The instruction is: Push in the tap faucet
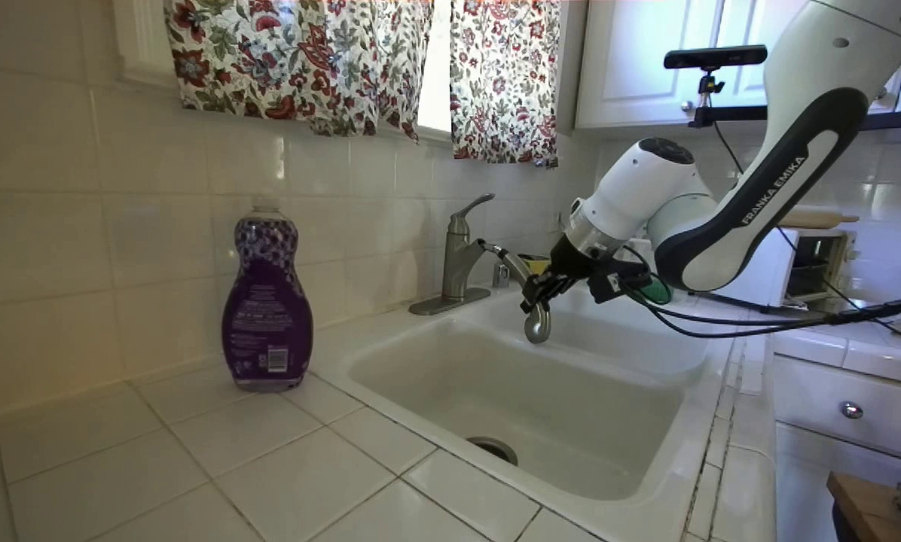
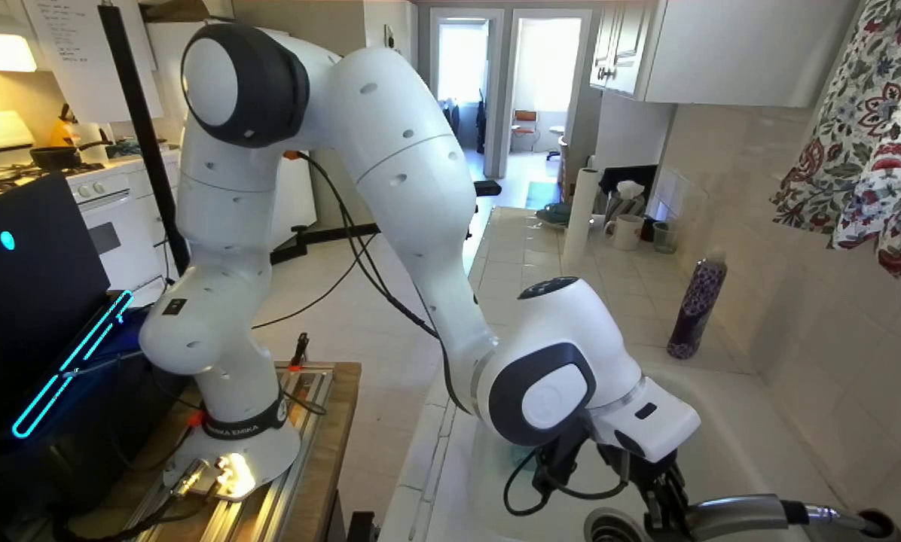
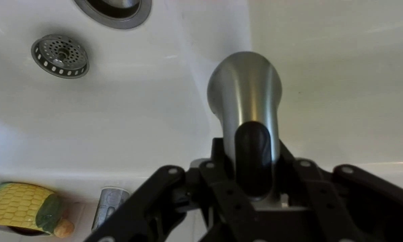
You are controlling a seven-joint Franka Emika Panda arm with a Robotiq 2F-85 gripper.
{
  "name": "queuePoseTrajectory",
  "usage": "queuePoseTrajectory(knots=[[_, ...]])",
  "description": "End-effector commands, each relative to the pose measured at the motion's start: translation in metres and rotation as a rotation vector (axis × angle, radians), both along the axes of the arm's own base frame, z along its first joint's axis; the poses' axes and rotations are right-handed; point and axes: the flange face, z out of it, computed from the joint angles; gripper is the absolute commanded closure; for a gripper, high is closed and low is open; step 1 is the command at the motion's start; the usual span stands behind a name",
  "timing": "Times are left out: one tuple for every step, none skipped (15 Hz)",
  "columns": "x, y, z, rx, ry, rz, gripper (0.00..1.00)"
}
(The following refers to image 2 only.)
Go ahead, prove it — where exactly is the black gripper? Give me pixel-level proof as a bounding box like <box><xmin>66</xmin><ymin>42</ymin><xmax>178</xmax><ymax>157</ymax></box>
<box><xmin>612</xmin><ymin>432</ymin><xmax>695</xmax><ymax>542</ymax></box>

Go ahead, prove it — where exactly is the chrome tap faucet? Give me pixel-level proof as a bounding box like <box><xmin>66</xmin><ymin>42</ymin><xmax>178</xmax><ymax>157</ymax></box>
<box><xmin>682</xmin><ymin>488</ymin><xmax>901</xmax><ymax>542</ymax></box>

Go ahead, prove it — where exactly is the metal sink drain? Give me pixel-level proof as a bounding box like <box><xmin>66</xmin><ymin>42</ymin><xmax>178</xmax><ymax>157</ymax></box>
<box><xmin>582</xmin><ymin>505</ymin><xmax>652</xmax><ymax>542</ymax></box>

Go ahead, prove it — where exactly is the purple dish soap bottle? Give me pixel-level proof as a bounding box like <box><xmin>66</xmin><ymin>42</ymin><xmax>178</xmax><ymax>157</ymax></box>
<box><xmin>666</xmin><ymin>253</ymin><xmax>728</xmax><ymax>361</ymax></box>

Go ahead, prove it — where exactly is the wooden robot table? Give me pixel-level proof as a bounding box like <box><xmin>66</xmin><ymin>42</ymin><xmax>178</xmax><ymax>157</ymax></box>
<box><xmin>62</xmin><ymin>358</ymin><xmax>365</xmax><ymax>542</ymax></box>

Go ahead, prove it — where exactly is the narrow floral curtain panel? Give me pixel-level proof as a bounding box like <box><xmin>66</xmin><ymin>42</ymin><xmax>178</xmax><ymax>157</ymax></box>
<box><xmin>833</xmin><ymin>57</ymin><xmax>901</xmax><ymax>295</ymax></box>

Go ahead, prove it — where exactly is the wide floral curtain panel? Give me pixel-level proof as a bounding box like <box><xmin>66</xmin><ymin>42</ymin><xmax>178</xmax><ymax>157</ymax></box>
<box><xmin>772</xmin><ymin>0</ymin><xmax>901</xmax><ymax>255</ymax></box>

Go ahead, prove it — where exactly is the red black clamp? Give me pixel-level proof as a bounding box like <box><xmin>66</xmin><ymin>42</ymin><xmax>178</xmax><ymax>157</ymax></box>
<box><xmin>285</xmin><ymin>327</ymin><xmax>313</xmax><ymax>378</ymax></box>

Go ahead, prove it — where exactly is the white kitchen stove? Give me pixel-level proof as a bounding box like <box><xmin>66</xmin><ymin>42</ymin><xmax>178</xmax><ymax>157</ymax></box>
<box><xmin>0</xmin><ymin>106</ymin><xmax>190</xmax><ymax>306</ymax></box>

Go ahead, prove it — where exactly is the black vertical pole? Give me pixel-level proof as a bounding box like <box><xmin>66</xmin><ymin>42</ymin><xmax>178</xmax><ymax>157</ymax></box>
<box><xmin>96</xmin><ymin>3</ymin><xmax>193</xmax><ymax>278</ymax></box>

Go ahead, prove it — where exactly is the black computer with cyan light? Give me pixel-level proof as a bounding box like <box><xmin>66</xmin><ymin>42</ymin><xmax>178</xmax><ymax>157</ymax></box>
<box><xmin>0</xmin><ymin>171</ymin><xmax>193</xmax><ymax>488</ymax></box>

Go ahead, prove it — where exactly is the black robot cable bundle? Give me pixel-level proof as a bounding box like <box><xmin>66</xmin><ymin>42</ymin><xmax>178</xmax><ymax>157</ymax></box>
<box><xmin>294</xmin><ymin>147</ymin><xmax>635</xmax><ymax>520</ymax></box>

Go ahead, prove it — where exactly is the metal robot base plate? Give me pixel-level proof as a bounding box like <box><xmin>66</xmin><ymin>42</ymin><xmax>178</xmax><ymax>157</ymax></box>
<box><xmin>128</xmin><ymin>364</ymin><xmax>339</xmax><ymax>542</ymax></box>

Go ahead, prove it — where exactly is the thin black camera cable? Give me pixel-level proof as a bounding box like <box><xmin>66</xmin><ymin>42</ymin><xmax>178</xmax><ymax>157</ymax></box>
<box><xmin>247</xmin><ymin>237</ymin><xmax>369</xmax><ymax>334</ymax></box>

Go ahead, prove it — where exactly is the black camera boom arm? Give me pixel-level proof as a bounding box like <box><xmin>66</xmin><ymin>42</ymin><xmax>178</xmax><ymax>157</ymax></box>
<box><xmin>266</xmin><ymin>221</ymin><xmax>383</xmax><ymax>267</ymax></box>

